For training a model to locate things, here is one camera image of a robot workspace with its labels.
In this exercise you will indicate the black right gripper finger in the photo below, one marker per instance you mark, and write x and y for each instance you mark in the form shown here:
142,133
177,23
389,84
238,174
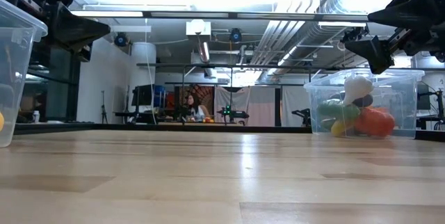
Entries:
373,51
403,13

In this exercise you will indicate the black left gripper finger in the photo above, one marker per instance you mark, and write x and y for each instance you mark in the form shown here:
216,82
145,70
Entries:
86,53
76,31

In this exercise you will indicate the white toy garlic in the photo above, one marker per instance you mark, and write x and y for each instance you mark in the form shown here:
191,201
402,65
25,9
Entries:
356,88

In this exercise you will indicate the orange toy carrot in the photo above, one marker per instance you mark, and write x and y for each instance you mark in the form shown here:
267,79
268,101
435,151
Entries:
378,108

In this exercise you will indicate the long green toy cucumber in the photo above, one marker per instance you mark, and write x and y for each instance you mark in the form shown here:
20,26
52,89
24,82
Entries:
337,110

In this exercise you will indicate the yellow toy corn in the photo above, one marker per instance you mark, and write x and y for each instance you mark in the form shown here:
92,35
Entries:
340,128

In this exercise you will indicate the short green toy cucumber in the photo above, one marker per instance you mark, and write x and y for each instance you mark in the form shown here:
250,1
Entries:
327,124

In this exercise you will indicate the background robot arm green light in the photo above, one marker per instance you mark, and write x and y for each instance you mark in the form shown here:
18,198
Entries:
233,114

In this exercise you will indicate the background black robot arm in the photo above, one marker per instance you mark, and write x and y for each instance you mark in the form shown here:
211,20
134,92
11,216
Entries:
304,116

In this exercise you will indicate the white ceiling light strip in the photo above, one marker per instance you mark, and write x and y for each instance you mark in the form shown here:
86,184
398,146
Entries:
107,13

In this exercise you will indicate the round blue black device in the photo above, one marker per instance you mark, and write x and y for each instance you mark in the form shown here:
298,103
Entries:
121,39
235,35

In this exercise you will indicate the white round column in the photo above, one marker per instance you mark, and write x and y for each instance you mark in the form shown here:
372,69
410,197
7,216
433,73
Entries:
142,60

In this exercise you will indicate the dark background screen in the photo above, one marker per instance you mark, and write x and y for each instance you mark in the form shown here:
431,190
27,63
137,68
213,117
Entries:
423,97

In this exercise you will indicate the black tripod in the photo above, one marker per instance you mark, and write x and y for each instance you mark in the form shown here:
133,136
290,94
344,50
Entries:
103,109

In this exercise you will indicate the clear plastic bin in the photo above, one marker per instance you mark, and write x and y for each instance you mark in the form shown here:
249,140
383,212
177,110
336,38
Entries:
403,112
17,78

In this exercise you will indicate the black background stand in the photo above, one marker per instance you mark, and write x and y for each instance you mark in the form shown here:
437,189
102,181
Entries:
438,109

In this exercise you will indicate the orange toy pumpkin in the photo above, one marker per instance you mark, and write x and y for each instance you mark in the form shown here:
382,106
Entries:
375,123

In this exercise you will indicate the background black monitor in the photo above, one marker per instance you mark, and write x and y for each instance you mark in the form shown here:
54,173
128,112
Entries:
144,95

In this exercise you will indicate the small white bottle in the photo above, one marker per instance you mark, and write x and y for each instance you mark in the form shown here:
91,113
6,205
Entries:
36,117

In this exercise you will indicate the blue barrel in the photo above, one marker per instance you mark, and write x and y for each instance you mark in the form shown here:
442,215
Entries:
160,95

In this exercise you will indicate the white curtain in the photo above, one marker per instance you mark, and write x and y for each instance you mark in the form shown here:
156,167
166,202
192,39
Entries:
260,102
295,100

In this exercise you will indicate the silver ceiling ducts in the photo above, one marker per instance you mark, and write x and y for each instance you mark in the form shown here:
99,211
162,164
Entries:
274,43

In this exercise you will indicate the white ceiling box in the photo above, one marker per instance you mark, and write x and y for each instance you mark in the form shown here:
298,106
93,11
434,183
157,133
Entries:
198,28

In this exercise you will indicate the seated person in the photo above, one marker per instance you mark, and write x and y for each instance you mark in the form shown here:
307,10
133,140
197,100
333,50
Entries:
196,112

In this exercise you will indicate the black overhead beam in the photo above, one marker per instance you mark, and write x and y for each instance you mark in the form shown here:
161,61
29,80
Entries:
233,16

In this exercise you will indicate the black hanging camera cluster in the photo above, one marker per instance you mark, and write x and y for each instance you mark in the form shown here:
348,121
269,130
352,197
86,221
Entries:
353,35

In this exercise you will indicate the black aluminium table frame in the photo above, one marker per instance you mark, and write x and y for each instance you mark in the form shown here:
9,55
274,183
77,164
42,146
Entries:
104,127

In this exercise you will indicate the black horizontal rail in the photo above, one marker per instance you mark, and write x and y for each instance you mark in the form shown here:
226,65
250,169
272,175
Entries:
208,65

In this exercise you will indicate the patterned wall tapestry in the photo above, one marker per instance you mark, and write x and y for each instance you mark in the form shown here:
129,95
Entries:
205,93

